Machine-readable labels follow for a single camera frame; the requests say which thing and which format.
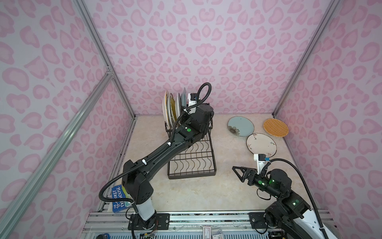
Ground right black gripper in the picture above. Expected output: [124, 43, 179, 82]
[232, 168, 282, 200]

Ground white plate small drawings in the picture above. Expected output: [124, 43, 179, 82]
[246, 133, 277, 158]

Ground pale blue flower plate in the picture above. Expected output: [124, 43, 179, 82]
[227, 116, 254, 137]

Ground orange woven tray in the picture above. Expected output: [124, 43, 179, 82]
[263, 118, 289, 137]

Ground white plate orange sunburst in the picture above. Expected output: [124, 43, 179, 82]
[166, 91, 173, 129]

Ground grey blue plate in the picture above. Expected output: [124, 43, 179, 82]
[181, 88, 187, 109]

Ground green woven bamboo tray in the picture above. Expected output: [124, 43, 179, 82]
[170, 93, 178, 126]

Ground white plate black rings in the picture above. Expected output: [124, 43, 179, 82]
[175, 92, 183, 119]

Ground star plate yellow rim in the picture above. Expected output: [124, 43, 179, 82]
[162, 90, 170, 127]

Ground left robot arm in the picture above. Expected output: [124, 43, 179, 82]
[121, 104, 214, 229]

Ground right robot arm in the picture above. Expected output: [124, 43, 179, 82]
[232, 166, 338, 239]

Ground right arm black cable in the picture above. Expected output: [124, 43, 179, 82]
[260, 158, 329, 239]

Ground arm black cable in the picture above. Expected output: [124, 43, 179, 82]
[260, 158, 329, 239]
[98, 82, 212, 204]

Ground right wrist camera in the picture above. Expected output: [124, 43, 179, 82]
[254, 154, 270, 175]

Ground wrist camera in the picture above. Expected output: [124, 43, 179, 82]
[254, 154, 270, 175]
[188, 93, 199, 115]

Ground black wire dish rack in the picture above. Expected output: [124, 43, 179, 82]
[167, 120, 216, 179]

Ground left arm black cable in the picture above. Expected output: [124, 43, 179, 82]
[98, 82, 212, 204]

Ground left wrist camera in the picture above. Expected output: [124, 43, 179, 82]
[188, 93, 199, 115]

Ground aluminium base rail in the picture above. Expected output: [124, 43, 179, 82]
[79, 209, 344, 239]

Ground aluminium frame right post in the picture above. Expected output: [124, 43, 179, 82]
[272, 0, 342, 118]

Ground aluminium frame post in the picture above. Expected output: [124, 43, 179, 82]
[272, 0, 342, 118]
[73, 0, 136, 119]

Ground aluminium frame left diagonal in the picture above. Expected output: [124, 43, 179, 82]
[1, 73, 114, 239]

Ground aluminium frame left post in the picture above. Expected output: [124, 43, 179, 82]
[73, 0, 136, 119]

